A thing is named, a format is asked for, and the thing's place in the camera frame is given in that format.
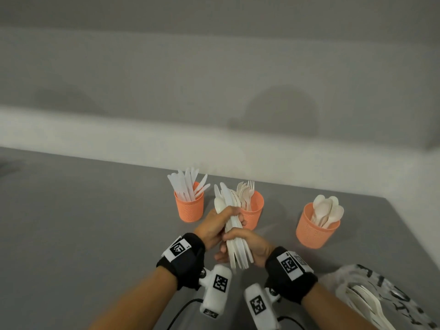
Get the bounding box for person's right hand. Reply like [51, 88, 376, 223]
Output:
[214, 227, 276, 269]

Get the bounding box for person's left hand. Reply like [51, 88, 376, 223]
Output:
[193, 206, 247, 253]

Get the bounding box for bundle of white plastic cutlery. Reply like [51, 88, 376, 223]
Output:
[214, 182, 255, 270]

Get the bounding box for person's left forearm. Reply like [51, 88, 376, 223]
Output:
[88, 265, 179, 330]

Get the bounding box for person's right forearm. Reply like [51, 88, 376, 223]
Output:
[298, 282, 379, 330]

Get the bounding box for bunch of white plastic forks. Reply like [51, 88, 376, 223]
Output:
[230, 181, 256, 212]

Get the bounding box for orange cup holding forks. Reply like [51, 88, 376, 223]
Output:
[237, 191, 265, 231]

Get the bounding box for orange cup holding knives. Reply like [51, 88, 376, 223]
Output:
[174, 182, 205, 223]

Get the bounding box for bunch of white plastic knives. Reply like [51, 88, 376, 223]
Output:
[167, 167, 211, 203]

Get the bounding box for orange cup holding spoons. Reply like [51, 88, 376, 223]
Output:
[296, 202, 341, 250]

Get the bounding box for bunch of white plastic spoons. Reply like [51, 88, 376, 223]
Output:
[310, 195, 344, 229]

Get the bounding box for pile of cutlery in bag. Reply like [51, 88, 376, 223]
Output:
[345, 285, 396, 330]

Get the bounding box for white printed plastic bag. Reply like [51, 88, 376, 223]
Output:
[318, 264, 439, 330]

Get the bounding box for black left wrist strap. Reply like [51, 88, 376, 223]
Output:
[156, 232, 206, 291]

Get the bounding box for black wrist strap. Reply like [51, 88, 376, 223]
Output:
[156, 232, 206, 291]
[264, 246, 318, 305]

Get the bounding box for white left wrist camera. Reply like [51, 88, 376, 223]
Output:
[199, 264, 232, 319]

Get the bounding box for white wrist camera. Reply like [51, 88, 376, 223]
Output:
[244, 284, 282, 330]
[199, 264, 232, 319]

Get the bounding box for black right wrist strap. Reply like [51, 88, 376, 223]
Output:
[264, 246, 318, 305]

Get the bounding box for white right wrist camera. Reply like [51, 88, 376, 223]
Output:
[244, 284, 282, 330]

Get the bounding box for black left camera cable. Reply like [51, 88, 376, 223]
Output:
[166, 298, 204, 330]

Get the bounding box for black camera cable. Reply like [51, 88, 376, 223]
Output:
[166, 298, 204, 330]
[277, 316, 306, 330]

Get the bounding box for black right camera cable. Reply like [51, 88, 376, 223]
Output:
[277, 316, 306, 330]

